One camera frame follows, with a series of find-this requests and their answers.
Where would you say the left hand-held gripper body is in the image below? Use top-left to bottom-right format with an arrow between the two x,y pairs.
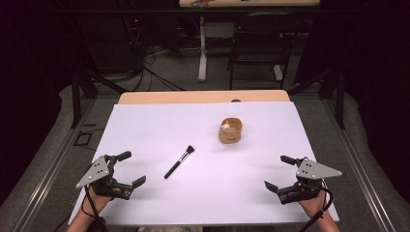
75,154 -> 134,201

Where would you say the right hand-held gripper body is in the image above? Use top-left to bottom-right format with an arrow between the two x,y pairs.
277,157 -> 343,206

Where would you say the black makeup brush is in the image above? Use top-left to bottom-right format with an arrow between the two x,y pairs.
163,145 -> 195,180

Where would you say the wooden brush holder cup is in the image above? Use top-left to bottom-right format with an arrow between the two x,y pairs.
218,116 -> 244,145

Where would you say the person's left hand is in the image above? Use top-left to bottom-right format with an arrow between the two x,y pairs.
83,188 -> 112,217

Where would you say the person's right hand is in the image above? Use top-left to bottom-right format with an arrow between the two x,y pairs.
297,190 -> 328,218

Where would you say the white table sheet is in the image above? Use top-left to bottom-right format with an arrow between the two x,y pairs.
68,101 -> 340,226

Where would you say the black metal stand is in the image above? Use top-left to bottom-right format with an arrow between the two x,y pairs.
71,68 -> 129,129
287,68 -> 346,131

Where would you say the light wooden table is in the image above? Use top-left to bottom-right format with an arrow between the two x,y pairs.
117,89 -> 291,105

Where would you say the white desk leg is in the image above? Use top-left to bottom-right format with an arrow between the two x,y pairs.
197,15 -> 208,83

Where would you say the black chair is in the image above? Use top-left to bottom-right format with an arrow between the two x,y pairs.
227,12 -> 305,91

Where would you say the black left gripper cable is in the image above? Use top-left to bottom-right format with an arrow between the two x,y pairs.
80,185 -> 110,232

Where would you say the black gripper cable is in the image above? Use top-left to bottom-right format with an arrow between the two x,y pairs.
298,186 -> 335,232
80,185 -> 110,232

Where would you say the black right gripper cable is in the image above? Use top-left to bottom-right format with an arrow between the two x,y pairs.
298,186 -> 335,232

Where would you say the grey metal floor rail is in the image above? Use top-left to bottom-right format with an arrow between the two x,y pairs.
322,96 -> 395,232
13,96 -> 98,232

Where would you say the bundle of floor cables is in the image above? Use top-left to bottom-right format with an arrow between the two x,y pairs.
127,18 -> 187,93

